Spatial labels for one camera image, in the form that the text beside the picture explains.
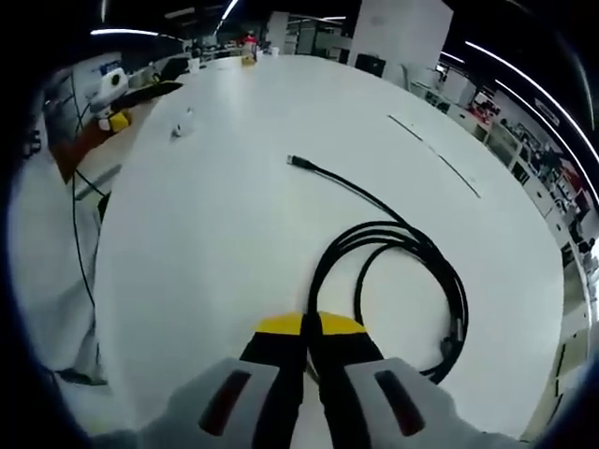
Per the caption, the black box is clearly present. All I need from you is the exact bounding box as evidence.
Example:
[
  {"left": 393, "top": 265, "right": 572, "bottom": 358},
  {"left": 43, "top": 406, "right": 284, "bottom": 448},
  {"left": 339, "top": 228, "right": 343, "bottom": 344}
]
[{"left": 355, "top": 52, "right": 387, "bottom": 79}]

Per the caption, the bottle with yellow drink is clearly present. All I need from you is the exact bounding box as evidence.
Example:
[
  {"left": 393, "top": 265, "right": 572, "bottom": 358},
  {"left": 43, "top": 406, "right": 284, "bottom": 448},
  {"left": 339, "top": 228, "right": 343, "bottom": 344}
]
[{"left": 240, "top": 34, "right": 258, "bottom": 67}]

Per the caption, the person's white clothing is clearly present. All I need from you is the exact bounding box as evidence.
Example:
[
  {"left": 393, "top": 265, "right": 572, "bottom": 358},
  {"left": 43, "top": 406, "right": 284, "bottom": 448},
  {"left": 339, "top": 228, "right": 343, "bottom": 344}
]
[{"left": 7, "top": 152, "right": 114, "bottom": 387}]

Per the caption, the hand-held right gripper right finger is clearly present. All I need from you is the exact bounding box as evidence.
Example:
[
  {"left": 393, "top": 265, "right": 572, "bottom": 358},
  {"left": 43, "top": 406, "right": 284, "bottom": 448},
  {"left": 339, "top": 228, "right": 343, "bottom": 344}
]
[{"left": 303, "top": 310, "right": 521, "bottom": 449}]

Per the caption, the black Type-C cable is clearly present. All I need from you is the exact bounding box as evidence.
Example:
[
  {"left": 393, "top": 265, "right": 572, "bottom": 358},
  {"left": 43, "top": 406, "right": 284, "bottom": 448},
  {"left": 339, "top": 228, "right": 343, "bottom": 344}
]
[{"left": 285, "top": 153, "right": 471, "bottom": 386}]

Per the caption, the thin black device cable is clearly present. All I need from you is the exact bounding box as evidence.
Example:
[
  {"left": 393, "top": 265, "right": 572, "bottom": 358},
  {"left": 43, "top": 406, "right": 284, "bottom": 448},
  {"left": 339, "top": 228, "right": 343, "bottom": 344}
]
[{"left": 68, "top": 69, "right": 112, "bottom": 378}]

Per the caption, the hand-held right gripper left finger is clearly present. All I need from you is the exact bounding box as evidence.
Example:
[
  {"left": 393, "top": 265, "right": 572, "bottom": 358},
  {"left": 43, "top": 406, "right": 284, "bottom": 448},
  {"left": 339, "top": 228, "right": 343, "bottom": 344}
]
[{"left": 93, "top": 310, "right": 311, "bottom": 449}]

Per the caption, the white charger adapter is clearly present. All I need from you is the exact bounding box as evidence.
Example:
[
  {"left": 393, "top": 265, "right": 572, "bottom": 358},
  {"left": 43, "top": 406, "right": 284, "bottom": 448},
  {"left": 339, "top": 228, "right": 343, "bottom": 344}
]
[{"left": 169, "top": 107, "right": 197, "bottom": 141}]

